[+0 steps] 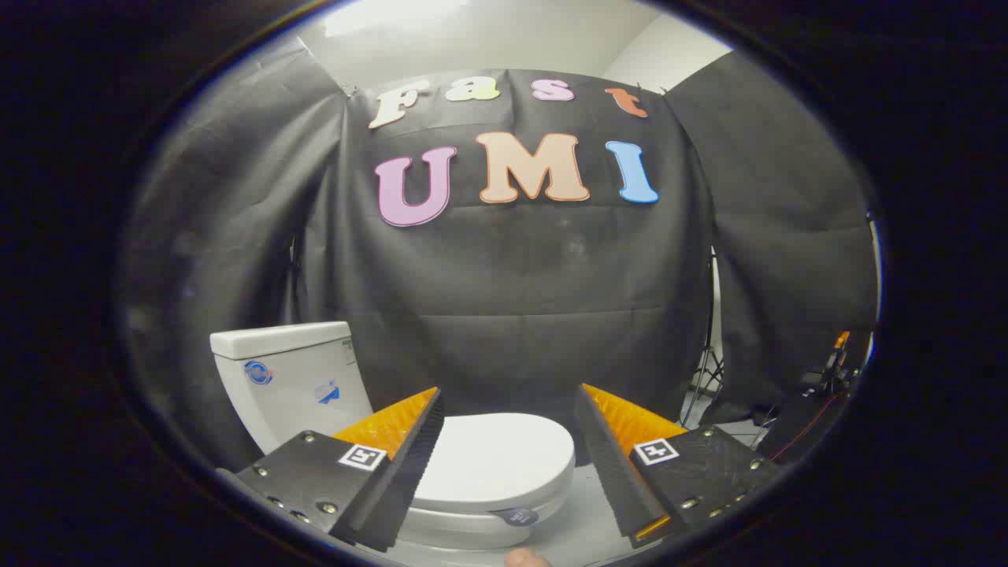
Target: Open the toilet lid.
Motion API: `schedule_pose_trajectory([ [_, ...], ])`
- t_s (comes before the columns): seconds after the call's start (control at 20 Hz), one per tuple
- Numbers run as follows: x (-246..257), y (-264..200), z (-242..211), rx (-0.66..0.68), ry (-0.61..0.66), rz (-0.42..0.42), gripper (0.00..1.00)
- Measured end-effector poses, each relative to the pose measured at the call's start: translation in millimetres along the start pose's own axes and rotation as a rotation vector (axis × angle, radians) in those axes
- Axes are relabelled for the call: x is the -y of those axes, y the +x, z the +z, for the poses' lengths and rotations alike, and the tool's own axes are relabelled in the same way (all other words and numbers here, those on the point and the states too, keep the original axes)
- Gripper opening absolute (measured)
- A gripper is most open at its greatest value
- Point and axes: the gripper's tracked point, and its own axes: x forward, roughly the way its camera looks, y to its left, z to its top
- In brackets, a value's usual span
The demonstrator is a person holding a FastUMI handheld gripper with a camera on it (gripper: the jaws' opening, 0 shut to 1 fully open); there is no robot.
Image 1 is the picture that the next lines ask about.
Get black light stand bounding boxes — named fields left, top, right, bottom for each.
left=680, top=250, right=727, bottom=428

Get white toilet lid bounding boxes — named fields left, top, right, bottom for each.
left=411, top=413, right=576, bottom=509

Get grey lid pull tab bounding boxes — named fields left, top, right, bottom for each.
left=488, top=506, right=541, bottom=528

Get white toilet bowl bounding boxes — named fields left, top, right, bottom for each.
left=396, top=474, right=574, bottom=551

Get black backdrop cloth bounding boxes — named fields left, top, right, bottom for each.
left=118, top=35, right=879, bottom=473

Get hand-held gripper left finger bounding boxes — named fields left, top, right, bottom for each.
left=235, top=386, right=446, bottom=554

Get dark equipment with orange part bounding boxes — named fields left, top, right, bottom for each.
left=754, top=331, right=872, bottom=465

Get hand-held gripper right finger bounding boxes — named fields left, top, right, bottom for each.
left=573, top=383, right=782, bottom=550

